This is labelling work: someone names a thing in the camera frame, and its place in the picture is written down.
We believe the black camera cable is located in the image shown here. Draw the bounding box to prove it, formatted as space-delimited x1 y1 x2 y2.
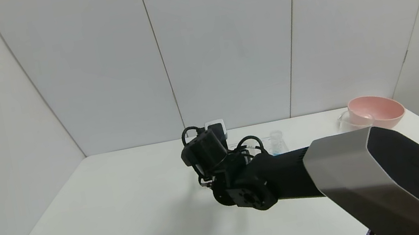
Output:
180 124 204 148

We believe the pink bowl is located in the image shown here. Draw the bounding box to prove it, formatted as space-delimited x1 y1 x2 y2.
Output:
346 89 408 136

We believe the clear plastic test tube rack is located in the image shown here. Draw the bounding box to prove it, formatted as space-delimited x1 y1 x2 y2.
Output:
226 132 290 165

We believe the clear glass beaker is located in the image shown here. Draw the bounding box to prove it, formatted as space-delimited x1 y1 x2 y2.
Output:
336 105 376 134

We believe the test tube with blue pigment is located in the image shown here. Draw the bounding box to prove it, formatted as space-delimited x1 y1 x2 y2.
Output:
268 129 287 157

